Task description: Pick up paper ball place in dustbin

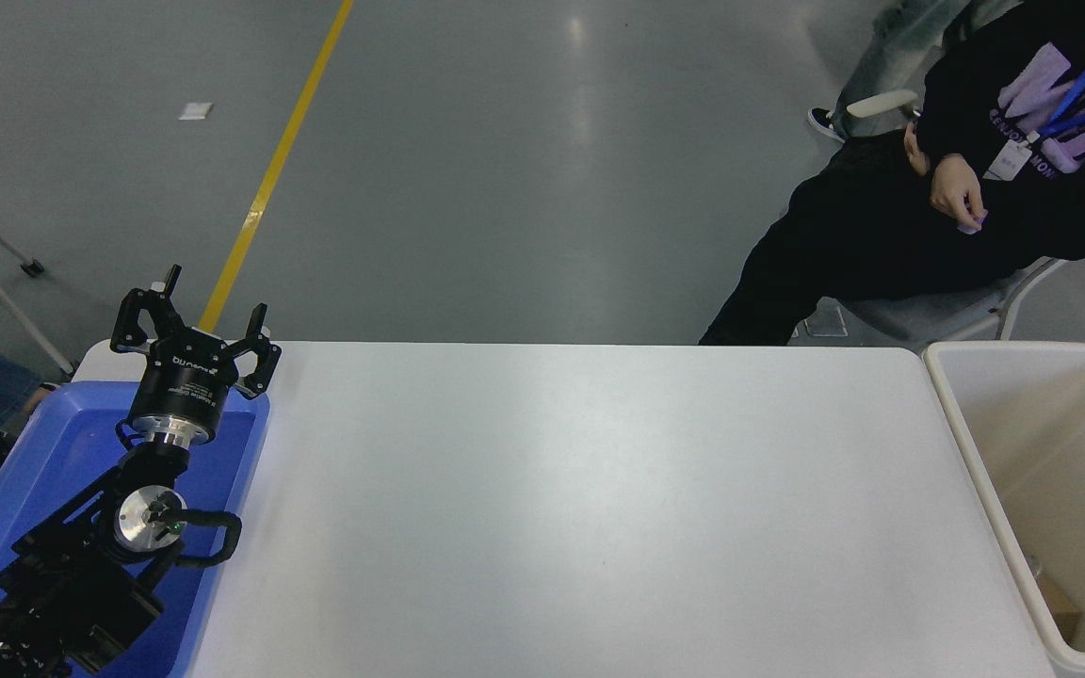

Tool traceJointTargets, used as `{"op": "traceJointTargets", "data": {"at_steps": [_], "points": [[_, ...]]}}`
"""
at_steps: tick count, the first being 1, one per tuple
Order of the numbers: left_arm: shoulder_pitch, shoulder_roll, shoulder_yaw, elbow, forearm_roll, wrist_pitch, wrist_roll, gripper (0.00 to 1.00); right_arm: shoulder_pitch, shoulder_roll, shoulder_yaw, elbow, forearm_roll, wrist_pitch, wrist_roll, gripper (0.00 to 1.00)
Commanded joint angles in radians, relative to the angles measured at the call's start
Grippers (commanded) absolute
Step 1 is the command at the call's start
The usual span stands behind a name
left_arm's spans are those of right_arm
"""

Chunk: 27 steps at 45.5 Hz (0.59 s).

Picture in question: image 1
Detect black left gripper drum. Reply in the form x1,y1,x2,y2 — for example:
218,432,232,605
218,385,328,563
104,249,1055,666
128,328,243,435

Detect large pale plastic bin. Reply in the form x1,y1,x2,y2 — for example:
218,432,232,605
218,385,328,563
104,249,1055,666
922,341,1085,678

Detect blue plastic tray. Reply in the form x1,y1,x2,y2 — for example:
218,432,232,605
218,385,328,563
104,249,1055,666
0,381,270,678

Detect grey chair with white armrest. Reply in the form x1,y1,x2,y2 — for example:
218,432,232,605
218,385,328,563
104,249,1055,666
792,88,1071,347

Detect brown cardboard piece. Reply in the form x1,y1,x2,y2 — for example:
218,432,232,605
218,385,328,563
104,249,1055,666
1032,565,1083,643

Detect white name badge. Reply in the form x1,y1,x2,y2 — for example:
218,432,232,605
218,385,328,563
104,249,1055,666
982,141,1034,183

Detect seated person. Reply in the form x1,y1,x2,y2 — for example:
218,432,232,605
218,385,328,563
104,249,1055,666
698,0,1085,347

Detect grey folding metal frame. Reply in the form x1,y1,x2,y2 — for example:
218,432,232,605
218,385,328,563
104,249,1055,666
0,184,78,378

